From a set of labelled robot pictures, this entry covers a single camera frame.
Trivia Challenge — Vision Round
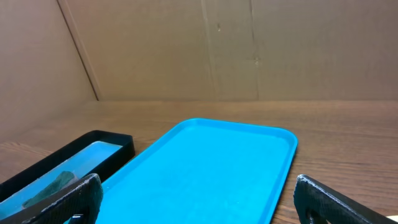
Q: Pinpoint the large teal serving tray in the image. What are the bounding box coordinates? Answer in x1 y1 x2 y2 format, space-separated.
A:
97 118 298 223

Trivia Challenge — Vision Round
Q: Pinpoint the blue mat in tray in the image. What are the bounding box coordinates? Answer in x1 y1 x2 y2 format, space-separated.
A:
1 141 121 219

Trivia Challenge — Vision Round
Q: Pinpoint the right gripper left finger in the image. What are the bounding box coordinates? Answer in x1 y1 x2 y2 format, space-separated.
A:
1 173 103 224

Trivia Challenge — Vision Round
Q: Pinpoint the small black tray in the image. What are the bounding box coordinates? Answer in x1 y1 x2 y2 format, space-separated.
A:
1 130 135 210

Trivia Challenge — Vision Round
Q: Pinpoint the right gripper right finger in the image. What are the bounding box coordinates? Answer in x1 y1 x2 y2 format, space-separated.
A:
294 174 397 224

